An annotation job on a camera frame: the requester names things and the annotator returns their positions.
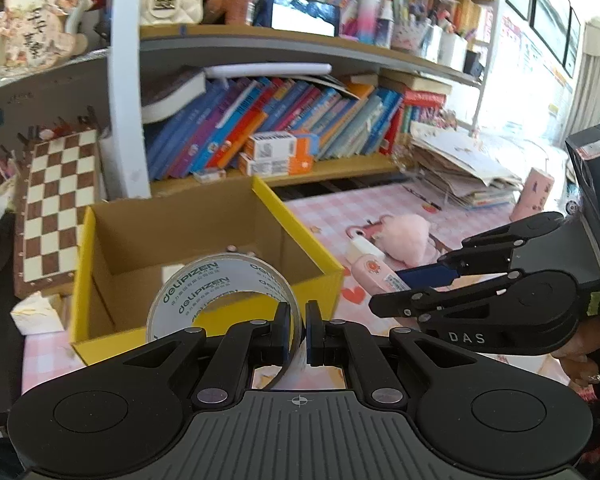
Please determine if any white correction tape dispenser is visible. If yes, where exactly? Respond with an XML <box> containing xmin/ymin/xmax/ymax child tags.
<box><xmin>349</xmin><ymin>237</ymin><xmax>383</xmax><ymax>263</ymax></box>

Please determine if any thick dark paperback book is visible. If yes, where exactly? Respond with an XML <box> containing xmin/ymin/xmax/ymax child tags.
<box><xmin>140</xmin><ymin>67</ymin><xmax>208</xmax><ymax>125</ymax></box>

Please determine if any orange white carton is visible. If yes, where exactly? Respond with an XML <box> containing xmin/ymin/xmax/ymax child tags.
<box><xmin>237</xmin><ymin>152</ymin><xmax>315</xmax><ymax>177</ymax></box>
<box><xmin>244</xmin><ymin>130</ymin><xmax>321</xmax><ymax>161</ymax></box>

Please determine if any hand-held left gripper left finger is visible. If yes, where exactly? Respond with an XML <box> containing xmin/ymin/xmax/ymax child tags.
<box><xmin>122</xmin><ymin>301</ymin><xmax>293</xmax><ymax>408</ymax></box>

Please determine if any person's right hand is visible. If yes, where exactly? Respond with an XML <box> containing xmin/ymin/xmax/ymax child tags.
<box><xmin>550</xmin><ymin>307</ymin><xmax>600</xmax><ymax>393</ymax></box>

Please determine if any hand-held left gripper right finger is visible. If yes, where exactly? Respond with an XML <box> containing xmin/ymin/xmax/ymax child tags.
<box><xmin>305</xmin><ymin>300</ymin><xmax>473</xmax><ymax>408</ymax></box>

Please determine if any pink pig ornament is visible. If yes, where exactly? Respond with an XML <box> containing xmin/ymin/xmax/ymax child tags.
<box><xmin>0</xmin><ymin>0</ymin><xmax>93</xmax><ymax>78</ymax></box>

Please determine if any white pen holder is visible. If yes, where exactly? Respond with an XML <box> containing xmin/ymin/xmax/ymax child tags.
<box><xmin>437</xmin><ymin>32</ymin><xmax>468</xmax><ymax>73</ymax></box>

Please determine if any pink blue gradient bottle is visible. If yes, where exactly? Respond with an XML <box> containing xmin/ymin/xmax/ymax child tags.
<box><xmin>356</xmin><ymin>0</ymin><xmax>388</xmax><ymax>46</ymax></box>

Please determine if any white light tube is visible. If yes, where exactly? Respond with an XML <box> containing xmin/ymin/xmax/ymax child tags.
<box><xmin>202</xmin><ymin>62</ymin><xmax>333</xmax><ymax>80</ymax></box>

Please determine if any tablet screen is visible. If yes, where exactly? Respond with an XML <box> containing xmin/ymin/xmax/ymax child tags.
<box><xmin>252</xmin><ymin>0</ymin><xmax>342</xmax><ymax>38</ymax></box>

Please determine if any pink checkered desk mat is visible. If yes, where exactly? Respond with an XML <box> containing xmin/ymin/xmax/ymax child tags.
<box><xmin>22</xmin><ymin>180</ymin><xmax>581</xmax><ymax>396</ymax></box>

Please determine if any pink plush ball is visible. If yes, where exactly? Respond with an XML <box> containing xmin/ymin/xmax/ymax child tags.
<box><xmin>377</xmin><ymin>213</ymin><xmax>438</xmax><ymax>267</ymax></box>

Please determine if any row of colourful books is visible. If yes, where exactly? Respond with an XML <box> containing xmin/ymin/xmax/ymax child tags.
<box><xmin>140</xmin><ymin>67</ymin><xmax>453</xmax><ymax>183</ymax></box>

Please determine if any crumpled white tissue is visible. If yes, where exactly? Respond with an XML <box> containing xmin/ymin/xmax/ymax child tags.
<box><xmin>10</xmin><ymin>290</ymin><xmax>66</xmax><ymax>336</ymax></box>

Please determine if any pile of papers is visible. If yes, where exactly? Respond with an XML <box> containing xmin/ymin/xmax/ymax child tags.
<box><xmin>407</xmin><ymin>120</ymin><xmax>523</xmax><ymax>211</ymax></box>

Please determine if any pink cup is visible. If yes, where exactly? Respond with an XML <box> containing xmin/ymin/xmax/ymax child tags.
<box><xmin>510</xmin><ymin>167</ymin><xmax>555</xmax><ymax>222</ymax></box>

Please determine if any brown white chessboard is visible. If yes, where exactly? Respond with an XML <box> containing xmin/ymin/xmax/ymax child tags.
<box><xmin>12</xmin><ymin>129</ymin><xmax>103</xmax><ymax>297</ymax></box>

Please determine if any yellow cardboard box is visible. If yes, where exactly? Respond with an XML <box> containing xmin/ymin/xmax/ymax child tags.
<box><xmin>69</xmin><ymin>176</ymin><xmax>346</xmax><ymax>367</ymax></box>

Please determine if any white wooden bookshelf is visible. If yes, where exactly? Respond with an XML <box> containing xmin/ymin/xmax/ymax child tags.
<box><xmin>0</xmin><ymin>0</ymin><xmax>511</xmax><ymax>198</ymax></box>

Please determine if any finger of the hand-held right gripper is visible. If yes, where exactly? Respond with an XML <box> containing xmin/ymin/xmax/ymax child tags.
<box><xmin>395</xmin><ymin>212</ymin><xmax>566</xmax><ymax>288</ymax></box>
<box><xmin>369</xmin><ymin>269</ymin><xmax>526</xmax><ymax>322</ymax></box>

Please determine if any clear tape roll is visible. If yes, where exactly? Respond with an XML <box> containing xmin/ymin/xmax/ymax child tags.
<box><xmin>146</xmin><ymin>254</ymin><xmax>306</xmax><ymax>392</ymax></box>

